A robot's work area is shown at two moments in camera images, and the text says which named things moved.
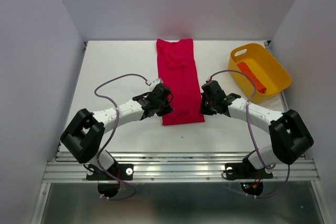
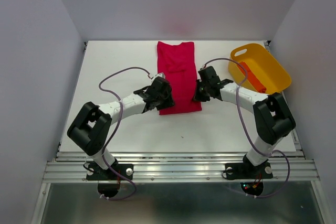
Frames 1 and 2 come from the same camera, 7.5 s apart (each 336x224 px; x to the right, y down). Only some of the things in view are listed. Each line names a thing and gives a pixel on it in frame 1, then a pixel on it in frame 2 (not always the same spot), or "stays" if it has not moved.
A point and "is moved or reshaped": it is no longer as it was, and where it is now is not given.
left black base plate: [123, 172] stays
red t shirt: [178, 71] is moved or reshaped
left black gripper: [166, 110] -> [169, 102]
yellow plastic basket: [274, 77] stays
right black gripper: [202, 109] -> [197, 97]
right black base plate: [245, 170] stays
